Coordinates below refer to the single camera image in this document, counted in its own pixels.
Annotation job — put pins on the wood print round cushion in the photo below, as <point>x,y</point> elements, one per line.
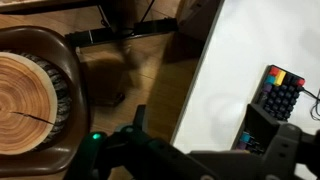
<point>23,103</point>

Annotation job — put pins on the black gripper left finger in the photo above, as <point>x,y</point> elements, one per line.
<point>146,153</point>

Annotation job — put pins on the black power strip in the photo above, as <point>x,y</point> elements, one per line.
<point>100,33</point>

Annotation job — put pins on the black keyboard with coloured keys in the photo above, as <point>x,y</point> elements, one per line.
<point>283,95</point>

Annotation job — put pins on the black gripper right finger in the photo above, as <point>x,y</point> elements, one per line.
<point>283,146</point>

